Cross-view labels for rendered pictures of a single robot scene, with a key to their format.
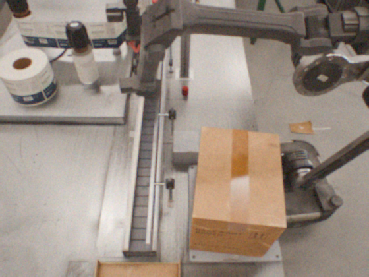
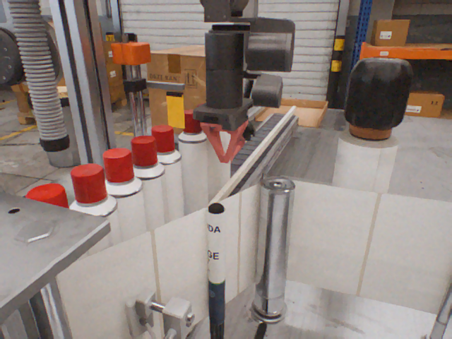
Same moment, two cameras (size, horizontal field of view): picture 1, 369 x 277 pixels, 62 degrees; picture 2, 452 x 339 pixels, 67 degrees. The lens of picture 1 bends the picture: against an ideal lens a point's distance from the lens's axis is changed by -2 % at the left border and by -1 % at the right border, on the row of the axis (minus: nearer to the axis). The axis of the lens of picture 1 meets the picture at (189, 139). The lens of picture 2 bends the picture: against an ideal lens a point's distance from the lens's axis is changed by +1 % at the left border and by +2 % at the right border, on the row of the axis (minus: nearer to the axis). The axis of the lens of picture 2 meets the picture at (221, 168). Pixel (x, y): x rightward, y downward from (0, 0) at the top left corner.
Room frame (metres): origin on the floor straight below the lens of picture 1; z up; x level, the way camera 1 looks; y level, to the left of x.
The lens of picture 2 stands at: (1.56, 0.47, 1.24)
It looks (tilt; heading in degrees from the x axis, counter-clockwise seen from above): 25 degrees down; 205
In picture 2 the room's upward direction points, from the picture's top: straight up
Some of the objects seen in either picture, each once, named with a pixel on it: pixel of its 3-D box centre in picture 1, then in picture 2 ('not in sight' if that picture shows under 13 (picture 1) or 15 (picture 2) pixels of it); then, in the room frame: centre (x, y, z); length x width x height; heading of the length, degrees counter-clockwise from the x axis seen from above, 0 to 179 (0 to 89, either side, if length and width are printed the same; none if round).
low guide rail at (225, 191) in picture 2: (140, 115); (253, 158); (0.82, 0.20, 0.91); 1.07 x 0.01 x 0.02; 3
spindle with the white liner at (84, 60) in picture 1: (83, 56); (364, 157); (1.02, 0.46, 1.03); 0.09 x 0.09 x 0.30
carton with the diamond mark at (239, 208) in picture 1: (232, 193); (200, 88); (0.45, -0.15, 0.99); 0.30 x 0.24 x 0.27; 177
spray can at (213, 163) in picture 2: not in sight; (207, 156); (1.02, 0.18, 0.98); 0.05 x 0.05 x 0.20
